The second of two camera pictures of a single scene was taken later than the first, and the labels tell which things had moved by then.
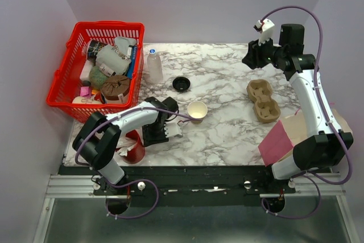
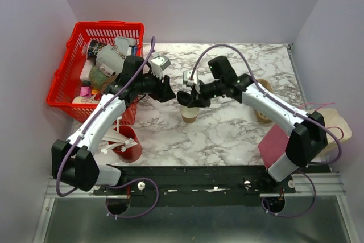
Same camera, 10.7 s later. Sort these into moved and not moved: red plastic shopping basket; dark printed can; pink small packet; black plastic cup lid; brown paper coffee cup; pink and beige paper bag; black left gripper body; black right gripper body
Moved: black left gripper body; black right gripper body; brown paper coffee cup; black plastic cup lid
Not moved: pink and beige paper bag; pink small packet; dark printed can; red plastic shopping basket
